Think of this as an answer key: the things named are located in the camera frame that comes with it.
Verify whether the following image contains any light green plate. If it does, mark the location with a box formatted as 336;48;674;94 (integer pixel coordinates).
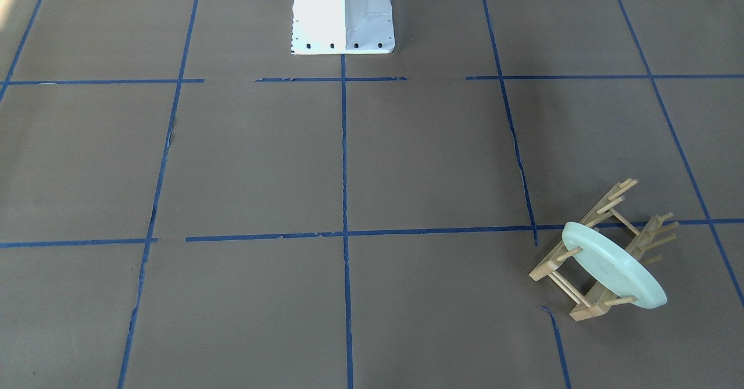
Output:
561;222;667;309

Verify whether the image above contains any wooden dish rack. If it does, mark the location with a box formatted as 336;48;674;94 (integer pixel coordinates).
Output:
529;178;679;321

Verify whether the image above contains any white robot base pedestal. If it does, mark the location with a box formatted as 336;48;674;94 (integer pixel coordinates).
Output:
291;0;396;55

